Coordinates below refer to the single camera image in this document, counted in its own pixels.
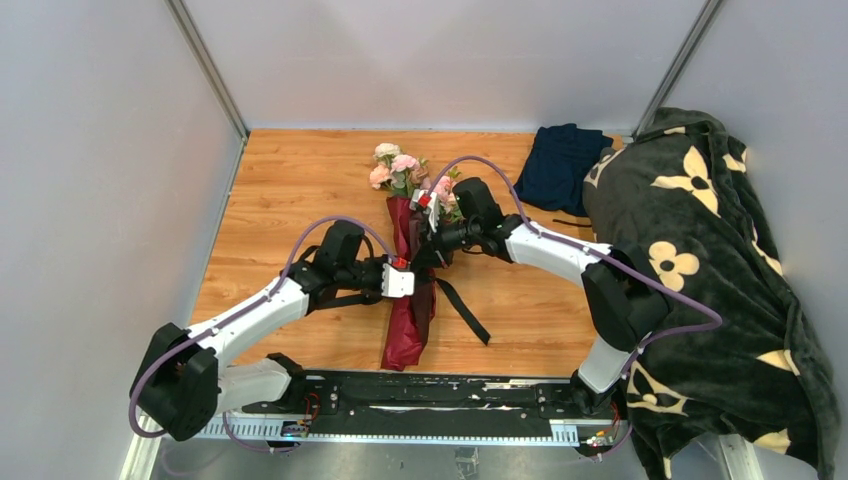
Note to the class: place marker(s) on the black floral blanket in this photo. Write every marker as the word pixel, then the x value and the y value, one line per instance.
pixel 680 191

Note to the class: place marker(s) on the maroon wrapping paper sheet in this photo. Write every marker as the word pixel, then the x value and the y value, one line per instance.
pixel 409 322

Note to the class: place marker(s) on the dark blue folded cloth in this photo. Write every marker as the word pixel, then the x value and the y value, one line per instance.
pixel 560 158

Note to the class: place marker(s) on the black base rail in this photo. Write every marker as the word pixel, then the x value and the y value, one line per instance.
pixel 424 406

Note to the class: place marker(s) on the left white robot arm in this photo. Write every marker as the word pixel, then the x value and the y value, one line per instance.
pixel 187 376

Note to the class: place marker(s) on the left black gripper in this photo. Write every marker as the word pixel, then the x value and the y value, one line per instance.
pixel 378 261

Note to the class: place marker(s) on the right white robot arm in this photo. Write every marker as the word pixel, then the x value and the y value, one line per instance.
pixel 617 281

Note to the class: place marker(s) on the black printed ribbon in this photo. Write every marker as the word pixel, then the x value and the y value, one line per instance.
pixel 457 305

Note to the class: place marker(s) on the pink fake flower bunch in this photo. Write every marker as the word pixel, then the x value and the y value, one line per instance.
pixel 402 174

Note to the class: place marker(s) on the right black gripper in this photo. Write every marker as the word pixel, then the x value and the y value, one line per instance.
pixel 440 248

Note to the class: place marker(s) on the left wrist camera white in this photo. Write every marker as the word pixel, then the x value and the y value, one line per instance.
pixel 396 283

